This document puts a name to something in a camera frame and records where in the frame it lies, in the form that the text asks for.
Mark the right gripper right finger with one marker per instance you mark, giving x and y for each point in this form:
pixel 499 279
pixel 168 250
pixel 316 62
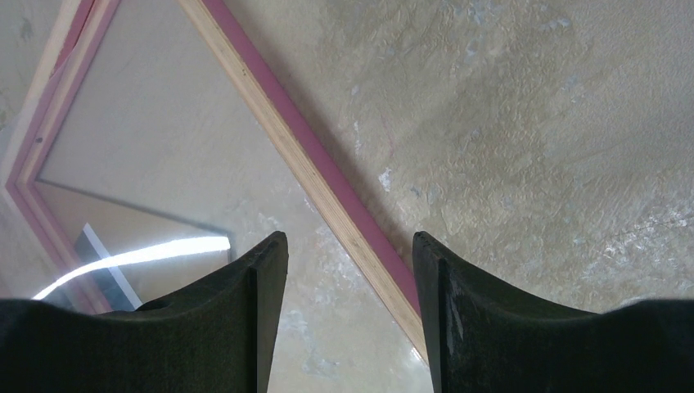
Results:
pixel 484 335

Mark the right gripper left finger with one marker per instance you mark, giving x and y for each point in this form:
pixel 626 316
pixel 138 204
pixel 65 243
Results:
pixel 216 334

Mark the blue mountain photo print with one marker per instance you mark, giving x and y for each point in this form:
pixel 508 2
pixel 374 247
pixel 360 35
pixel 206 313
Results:
pixel 112 283

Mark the pink wooden photo frame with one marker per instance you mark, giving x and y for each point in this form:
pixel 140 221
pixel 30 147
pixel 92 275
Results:
pixel 70 48

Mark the brown cardboard backing board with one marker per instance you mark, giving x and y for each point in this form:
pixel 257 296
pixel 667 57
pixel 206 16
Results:
pixel 156 254

